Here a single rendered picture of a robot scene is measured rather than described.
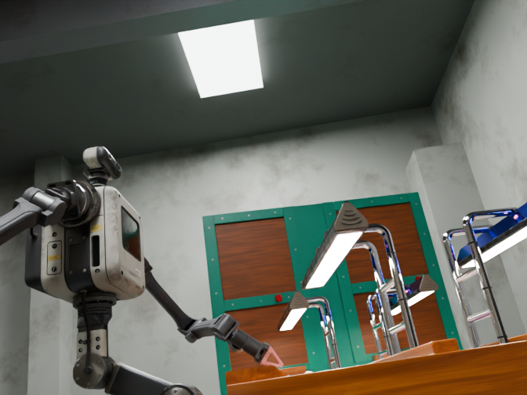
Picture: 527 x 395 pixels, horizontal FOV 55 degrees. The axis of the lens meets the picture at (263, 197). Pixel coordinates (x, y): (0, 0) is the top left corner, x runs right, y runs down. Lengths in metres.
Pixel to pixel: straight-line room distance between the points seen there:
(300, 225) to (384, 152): 2.85
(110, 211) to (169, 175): 4.10
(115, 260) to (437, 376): 1.02
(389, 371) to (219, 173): 4.78
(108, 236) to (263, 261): 1.45
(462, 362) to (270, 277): 1.96
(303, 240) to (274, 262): 0.22
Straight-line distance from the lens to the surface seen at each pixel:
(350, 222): 1.20
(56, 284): 1.72
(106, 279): 1.67
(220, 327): 1.88
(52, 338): 5.41
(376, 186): 5.58
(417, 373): 1.07
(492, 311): 1.51
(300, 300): 2.12
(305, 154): 5.70
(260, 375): 1.04
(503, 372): 1.14
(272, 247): 3.00
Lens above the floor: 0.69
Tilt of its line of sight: 22 degrees up
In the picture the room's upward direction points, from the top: 9 degrees counter-clockwise
